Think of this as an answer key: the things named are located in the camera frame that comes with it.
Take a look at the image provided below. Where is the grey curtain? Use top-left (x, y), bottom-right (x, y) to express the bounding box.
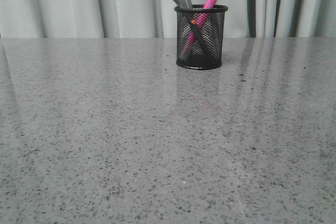
top-left (1, 0), bottom-right (335, 38)

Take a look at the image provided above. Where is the black mesh pen holder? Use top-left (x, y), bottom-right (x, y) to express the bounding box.
top-left (174, 4), bottom-right (228, 70)

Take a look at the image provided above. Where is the pink marker pen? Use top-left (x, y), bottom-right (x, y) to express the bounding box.
top-left (183, 0), bottom-right (217, 53)

